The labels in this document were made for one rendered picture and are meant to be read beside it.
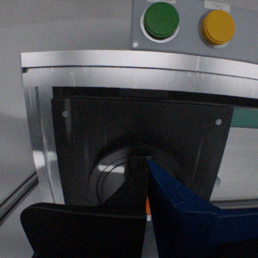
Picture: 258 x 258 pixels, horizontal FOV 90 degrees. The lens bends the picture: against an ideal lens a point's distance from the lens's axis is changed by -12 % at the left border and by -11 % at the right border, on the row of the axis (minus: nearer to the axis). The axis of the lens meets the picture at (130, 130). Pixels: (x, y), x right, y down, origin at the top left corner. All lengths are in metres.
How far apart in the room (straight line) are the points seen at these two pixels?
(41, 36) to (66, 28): 0.05
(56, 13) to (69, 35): 0.05
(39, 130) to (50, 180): 0.09
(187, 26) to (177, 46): 0.03
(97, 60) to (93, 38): 0.12
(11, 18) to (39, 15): 0.07
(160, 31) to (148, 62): 0.04
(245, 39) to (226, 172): 0.23
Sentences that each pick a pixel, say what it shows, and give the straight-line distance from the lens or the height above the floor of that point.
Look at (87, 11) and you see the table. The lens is 0.34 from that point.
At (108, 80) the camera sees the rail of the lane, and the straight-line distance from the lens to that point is 0.19.
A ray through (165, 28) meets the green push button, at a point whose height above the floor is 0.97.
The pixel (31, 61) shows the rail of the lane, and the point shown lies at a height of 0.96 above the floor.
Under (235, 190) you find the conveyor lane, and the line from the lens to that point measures 0.38.
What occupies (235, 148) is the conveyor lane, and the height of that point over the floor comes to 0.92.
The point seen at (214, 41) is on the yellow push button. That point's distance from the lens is 0.21.
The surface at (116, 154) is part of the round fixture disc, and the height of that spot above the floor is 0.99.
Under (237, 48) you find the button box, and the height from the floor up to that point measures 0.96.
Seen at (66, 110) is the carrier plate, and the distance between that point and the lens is 0.20.
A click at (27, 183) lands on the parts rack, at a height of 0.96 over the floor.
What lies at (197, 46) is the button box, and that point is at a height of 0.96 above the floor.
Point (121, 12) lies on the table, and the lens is 0.32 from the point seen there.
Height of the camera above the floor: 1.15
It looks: 73 degrees down
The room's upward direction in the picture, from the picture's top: 174 degrees counter-clockwise
